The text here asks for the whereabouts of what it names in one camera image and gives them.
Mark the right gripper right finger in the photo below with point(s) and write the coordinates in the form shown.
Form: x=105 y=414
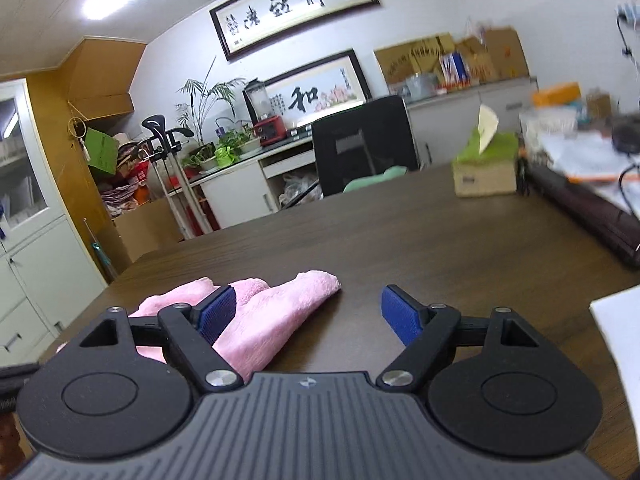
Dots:
x=494 y=384

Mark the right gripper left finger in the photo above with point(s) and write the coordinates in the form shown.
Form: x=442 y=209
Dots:
x=123 y=384

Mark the pink towel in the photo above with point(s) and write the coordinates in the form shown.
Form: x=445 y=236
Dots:
x=267 y=316

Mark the white glass-door cabinet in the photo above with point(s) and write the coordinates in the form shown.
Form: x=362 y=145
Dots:
x=47 y=276

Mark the white paper sheet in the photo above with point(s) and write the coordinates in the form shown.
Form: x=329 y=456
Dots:
x=618 y=319

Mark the cardboard box on floor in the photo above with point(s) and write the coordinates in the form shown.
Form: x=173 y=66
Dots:
x=149 y=227

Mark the black laptop bag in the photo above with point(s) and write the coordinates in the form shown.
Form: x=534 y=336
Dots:
x=614 y=228

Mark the green tissue box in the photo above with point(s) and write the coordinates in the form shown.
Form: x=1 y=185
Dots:
x=487 y=164

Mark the black chair headrest stand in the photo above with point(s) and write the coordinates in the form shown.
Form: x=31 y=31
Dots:
x=176 y=187

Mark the green paper bag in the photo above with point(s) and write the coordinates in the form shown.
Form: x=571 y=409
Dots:
x=102 y=150

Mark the white low sideboard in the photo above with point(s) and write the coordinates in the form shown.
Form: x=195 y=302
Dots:
x=251 y=188

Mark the black office chair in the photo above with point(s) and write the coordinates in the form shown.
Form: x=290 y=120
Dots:
x=366 y=141

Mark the red base blender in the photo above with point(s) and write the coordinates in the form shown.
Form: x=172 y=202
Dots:
x=268 y=125

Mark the potted palm plant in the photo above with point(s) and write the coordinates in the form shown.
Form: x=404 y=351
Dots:
x=200 y=97

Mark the cardboard boxes on sideboard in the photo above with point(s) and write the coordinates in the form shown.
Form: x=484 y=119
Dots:
x=496 y=55

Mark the framed calligraphy with flowers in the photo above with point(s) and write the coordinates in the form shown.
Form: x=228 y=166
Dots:
x=317 y=89

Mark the long calligraphy frame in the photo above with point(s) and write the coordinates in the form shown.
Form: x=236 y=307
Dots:
x=243 y=26

